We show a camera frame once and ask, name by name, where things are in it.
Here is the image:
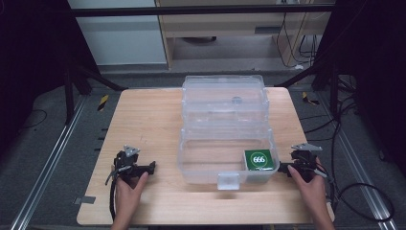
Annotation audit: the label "person's left hand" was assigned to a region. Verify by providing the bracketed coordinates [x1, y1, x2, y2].
[114, 171, 150, 209]

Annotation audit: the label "clear plastic storage box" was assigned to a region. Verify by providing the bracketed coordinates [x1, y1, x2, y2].
[177, 74, 281, 192]

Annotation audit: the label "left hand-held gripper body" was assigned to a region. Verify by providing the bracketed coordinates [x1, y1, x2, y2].
[104, 145, 148, 186]

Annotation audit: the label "black yellow striped tape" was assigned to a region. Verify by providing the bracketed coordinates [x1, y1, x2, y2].
[301, 91, 321, 106]
[97, 94, 110, 112]

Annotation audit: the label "black cables under desk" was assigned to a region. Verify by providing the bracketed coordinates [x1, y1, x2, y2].
[275, 12, 324, 70]

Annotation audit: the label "black floor cables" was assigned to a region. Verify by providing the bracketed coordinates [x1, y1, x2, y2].
[298, 76, 362, 193]

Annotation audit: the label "black looped gripper cable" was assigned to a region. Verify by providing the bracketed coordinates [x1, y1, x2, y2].
[324, 171, 395, 223]

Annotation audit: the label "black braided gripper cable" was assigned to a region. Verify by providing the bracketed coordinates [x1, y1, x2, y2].
[108, 180, 120, 222]

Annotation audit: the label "thin black floor cable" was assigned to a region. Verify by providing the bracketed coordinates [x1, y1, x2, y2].
[17, 108, 49, 134]

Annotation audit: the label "black curtain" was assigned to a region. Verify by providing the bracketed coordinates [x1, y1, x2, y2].
[0, 0, 102, 161]
[311, 0, 406, 178]

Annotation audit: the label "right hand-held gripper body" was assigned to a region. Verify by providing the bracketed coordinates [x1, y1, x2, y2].
[289, 143, 329, 184]

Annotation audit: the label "aluminium floor rail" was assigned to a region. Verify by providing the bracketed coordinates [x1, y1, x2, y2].
[9, 95, 89, 230]
[319, 93, 400, 230]

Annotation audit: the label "person's right hand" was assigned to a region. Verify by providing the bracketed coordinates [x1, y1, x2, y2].
[286, 156, 328, 209]

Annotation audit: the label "black horizontal frame bar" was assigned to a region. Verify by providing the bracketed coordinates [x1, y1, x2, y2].
[71, 4, 337, 18]

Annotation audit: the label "grey tape strip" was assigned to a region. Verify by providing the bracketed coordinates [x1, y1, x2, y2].
[73, 195, 97, 206]

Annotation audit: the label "light wooden desk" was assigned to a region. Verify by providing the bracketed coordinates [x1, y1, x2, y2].
[154, 0, 335, 70]

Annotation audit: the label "small green box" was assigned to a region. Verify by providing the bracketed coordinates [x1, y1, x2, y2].
[243, 149, 276, 173]

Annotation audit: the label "white cabinet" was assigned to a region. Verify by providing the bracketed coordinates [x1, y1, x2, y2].
[67, 0, 169, 67]

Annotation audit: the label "black metal stand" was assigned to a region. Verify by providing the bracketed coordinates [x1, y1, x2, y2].
[62, 62, 129, 127]
[275, 62, 341, 120]

